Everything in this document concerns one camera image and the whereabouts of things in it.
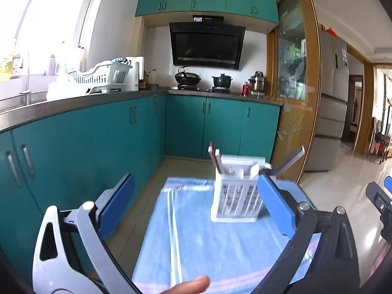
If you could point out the green base cabinet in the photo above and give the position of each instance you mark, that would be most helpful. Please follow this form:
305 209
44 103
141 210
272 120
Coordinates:
76 159
226 128

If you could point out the beige and red chopstick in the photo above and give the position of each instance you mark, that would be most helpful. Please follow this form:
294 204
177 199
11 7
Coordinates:
217 159

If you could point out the wood framed glass sliding door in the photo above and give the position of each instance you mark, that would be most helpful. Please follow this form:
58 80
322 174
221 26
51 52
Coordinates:
291 67

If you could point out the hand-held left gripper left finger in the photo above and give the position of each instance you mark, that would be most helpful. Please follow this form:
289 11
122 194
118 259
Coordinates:
118 205

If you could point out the pink cloth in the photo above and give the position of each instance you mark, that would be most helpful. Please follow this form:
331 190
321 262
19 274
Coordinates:
377 144

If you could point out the steel stock pot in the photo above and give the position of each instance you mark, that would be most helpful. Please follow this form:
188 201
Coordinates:
257 82

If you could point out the white dish rack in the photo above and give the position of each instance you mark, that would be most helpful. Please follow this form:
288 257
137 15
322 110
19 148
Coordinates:
101 75

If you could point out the dark kitchen countertop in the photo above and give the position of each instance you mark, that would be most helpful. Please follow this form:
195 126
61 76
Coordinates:
76 104

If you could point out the black cooking pot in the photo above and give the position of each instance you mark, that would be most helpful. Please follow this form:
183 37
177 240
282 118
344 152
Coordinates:
222 81

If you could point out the wooden dining chair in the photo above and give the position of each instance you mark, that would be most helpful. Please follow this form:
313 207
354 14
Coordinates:
384 150

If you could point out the metal faucet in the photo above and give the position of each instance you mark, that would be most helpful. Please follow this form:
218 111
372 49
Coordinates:
27 95

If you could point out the white plastic cutting board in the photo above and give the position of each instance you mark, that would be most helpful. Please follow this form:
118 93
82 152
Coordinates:
137 73

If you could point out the person's left hand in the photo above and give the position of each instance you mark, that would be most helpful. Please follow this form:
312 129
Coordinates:
193 286

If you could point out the wooden doorway frame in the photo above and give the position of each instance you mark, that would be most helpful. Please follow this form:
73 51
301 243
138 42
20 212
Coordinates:
367 98

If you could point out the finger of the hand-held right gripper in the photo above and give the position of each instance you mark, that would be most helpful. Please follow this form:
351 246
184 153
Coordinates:
389 183
381 203

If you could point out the purple bottle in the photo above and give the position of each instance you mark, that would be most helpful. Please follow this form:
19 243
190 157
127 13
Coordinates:
52 66

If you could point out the black wok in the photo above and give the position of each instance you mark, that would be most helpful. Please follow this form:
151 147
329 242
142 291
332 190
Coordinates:
188 79

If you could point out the red ornament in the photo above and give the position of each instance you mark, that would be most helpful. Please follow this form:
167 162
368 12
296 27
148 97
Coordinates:
331 32

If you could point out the blue striped cloth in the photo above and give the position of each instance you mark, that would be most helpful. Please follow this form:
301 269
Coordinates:
199 235

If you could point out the gas cooktop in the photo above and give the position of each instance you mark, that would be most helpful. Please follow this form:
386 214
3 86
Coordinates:
205 89

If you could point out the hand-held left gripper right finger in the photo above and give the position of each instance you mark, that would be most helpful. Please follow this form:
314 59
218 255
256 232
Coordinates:
275 205

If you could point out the black range hood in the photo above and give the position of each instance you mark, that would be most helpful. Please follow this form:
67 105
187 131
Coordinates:
205 46

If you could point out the white and green bottle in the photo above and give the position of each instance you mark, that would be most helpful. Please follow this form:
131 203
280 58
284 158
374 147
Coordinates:
16 67

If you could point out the white plastic utensil basket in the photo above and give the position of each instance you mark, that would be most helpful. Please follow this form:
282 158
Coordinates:
235 202

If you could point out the red bottle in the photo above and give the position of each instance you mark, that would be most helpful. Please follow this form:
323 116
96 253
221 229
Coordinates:
245 89

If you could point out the grey refrigerator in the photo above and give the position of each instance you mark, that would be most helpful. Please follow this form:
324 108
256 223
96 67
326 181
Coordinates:
330 82

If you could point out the cooking oil bottle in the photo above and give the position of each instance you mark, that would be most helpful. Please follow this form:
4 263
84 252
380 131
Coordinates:
153 78

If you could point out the kitchen window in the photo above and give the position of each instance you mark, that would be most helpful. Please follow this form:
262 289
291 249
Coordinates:
46 15

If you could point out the dark red chopstick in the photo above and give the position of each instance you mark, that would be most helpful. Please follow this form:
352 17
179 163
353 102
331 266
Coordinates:
212 156

